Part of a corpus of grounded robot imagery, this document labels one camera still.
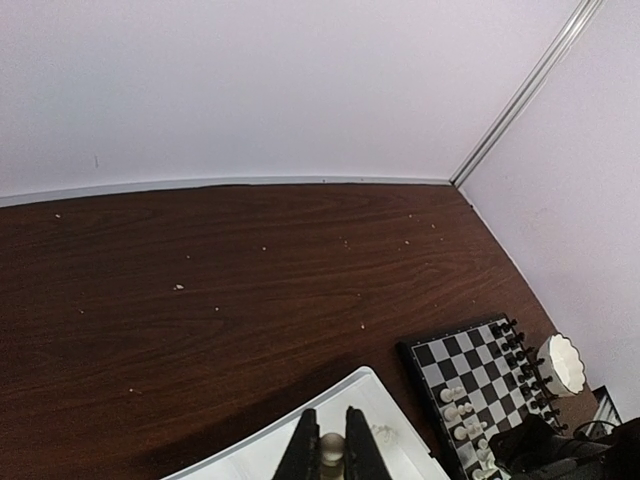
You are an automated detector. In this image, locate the white piece passed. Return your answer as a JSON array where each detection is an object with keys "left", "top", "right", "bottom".
[{"left": 443, "top": 403, "right": 474, "bottom": 422}]

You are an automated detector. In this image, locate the right aluminium corner post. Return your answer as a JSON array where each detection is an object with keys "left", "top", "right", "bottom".
[{"left": 449, "top": 0, "right": 606, "bottom": 189}]

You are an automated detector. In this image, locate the white piece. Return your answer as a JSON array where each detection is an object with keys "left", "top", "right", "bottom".
[{"left": 439, "top": 386, "right": 465, "bottom": 404}]

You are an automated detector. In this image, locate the black white chess board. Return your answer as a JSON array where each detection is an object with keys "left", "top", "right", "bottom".
[{"left": 396, "top": 315, "right": 568, "bottom": 479}]

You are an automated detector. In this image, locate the white plastic compartment tray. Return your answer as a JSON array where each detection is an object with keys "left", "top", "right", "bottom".
[{"left": 169, "top": 366, "right": 448, "bottom": 479}]

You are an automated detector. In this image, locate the white scalloped bowl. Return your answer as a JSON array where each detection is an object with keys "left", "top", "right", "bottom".
[{"left": 536, "top": 333, "right": 586, "bottom": 397}]

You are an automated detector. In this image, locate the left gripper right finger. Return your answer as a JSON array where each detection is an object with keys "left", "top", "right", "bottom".
[{"left": 344, "top": 407, "right": 391, "bottom": 480}]

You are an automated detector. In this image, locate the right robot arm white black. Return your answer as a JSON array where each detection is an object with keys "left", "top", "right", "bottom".
[{"left": 489, "top": 415, "right": 639, "bottom": 479}]

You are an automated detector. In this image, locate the white pawn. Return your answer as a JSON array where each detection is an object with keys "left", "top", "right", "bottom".
[{"left": 320, "top": 433, "right": 345, "bottom": 480}]

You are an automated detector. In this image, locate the white rook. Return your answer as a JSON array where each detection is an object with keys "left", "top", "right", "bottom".
[{"left": 454, "top": 421, "right": 488, "bottom": 441}]

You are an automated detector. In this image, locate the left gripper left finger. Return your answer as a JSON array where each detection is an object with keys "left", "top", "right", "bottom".
[{"left": 272, "top": 409, "right": 320, "bottom": 480}]

